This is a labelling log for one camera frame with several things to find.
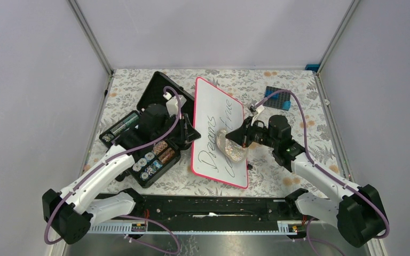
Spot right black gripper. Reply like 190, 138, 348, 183
226, 116, 278, 149

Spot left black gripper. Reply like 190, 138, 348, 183
153, 112, 201, 145

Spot glittery silver eraser pad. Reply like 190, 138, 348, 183
216, 129, 248, 163

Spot pink-framed whiteboard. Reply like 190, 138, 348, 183
191, 77, 249, 189

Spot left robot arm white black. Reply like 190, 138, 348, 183
42, 109, 201, 245

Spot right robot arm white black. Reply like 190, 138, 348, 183
225, 115, 390, 247

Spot black open carrying case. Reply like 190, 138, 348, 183
99, 71, 194, 188

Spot grey lego plate blue bricks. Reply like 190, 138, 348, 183
263, 86, 291, 111

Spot blue corner block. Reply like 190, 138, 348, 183
304, 64, 320, 72

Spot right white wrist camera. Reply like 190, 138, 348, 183
249, 105, 265, 125

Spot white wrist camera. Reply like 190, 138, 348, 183
163, 92, 186, 116
249, 105, 265, 125

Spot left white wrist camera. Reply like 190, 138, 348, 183
163, 92, 186, 116

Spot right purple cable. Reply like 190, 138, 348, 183
249, 89, 390, 239

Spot purple cable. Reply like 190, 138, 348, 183
43, 86, 183, 245
249, 89, 390, 239

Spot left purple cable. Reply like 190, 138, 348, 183
43, 86, 183, 245

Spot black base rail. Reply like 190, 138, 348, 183
102, 192, 321, 234

